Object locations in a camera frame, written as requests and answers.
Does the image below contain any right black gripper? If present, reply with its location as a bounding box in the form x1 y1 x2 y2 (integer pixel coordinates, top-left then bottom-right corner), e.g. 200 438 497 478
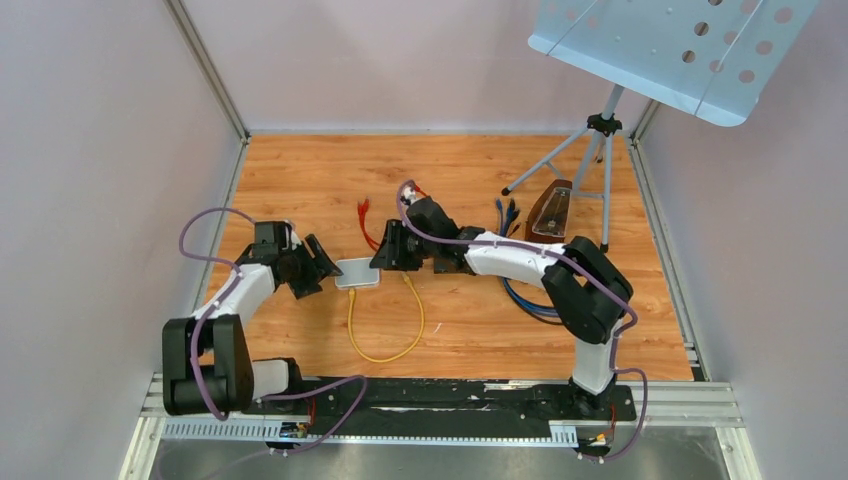
371 220 439 272

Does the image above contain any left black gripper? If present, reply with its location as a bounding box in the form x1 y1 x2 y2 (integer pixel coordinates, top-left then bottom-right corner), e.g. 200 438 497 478
280 234 343 300

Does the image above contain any small white router box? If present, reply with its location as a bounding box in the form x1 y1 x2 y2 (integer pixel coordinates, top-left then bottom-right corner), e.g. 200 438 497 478
334 257 381 290

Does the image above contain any blue network cable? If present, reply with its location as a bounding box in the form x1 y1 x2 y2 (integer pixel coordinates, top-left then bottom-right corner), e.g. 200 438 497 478
494 197 561 319
504 281 559 317

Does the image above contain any black network switch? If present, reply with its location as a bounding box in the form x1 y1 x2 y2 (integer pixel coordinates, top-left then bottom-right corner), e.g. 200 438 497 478
433 258 468 274

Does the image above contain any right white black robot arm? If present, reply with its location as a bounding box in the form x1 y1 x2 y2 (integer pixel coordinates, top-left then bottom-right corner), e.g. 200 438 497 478
370 196 633 418

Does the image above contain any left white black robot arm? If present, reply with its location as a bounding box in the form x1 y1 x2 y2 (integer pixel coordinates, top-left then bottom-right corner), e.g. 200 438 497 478
162 221 342 417

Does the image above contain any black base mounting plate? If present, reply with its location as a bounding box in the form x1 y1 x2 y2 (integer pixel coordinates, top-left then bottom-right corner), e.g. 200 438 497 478
234 377 637 439

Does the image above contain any brown wooden metronome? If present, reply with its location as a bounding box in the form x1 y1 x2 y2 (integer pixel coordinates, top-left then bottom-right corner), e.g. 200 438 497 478
524 179 572 244

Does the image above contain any silver music stand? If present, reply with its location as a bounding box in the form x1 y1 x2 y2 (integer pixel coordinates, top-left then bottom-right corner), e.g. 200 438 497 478
518 1 816 252

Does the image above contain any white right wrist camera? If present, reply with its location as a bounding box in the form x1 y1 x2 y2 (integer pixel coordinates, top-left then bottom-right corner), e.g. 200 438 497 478
400 186 423 206

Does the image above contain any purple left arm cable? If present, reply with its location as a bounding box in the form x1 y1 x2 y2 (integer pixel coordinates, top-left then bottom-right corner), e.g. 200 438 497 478
158 207 368 480

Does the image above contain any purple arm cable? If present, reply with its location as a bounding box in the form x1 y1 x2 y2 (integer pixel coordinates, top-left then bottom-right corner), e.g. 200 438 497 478
158 207 368 480
396 180 651 463

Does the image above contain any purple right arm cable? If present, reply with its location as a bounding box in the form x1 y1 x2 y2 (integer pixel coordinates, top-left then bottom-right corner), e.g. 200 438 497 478
396 180 651 463

